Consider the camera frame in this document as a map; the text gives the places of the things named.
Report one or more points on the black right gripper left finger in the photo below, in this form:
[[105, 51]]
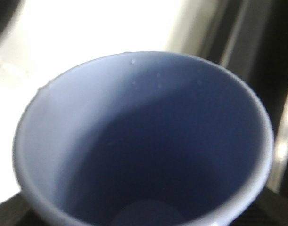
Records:
[[15, 211]]

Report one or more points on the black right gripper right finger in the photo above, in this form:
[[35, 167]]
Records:
[[269, 209]]

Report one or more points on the light blue ribbed cup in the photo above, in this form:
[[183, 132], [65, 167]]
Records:
[[143, 139]]

